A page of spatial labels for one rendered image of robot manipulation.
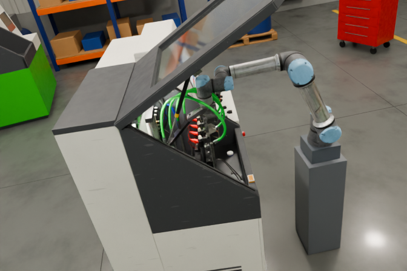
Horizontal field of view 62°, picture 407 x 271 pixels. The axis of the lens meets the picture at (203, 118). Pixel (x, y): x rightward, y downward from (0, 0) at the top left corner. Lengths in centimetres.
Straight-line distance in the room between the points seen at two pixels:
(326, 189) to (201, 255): 88
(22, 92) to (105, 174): 381
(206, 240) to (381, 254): 136
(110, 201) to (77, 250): 144
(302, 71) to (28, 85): 422
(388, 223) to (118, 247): 200
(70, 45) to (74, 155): 584
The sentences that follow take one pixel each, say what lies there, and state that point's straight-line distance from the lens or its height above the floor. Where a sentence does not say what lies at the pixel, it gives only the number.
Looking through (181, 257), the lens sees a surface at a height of 58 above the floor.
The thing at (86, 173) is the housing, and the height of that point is 124.
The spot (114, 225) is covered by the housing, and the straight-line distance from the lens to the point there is 189.
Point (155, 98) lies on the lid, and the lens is 140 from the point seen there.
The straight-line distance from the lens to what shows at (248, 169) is 193.
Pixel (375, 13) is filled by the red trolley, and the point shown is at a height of 64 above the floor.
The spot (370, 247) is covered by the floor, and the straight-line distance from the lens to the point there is 285.
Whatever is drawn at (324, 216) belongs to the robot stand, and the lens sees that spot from 250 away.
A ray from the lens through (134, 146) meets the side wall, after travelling 155.
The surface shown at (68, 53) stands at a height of 27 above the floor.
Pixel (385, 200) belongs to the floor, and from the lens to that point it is 321.
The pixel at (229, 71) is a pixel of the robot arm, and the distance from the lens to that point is 186.
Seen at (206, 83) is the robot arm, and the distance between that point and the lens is 174.
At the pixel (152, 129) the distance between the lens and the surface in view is 193.
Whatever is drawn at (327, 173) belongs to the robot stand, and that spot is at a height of 73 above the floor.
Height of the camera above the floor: 217
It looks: 30 degrees down
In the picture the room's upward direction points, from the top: 10 degrees counter-clockwise
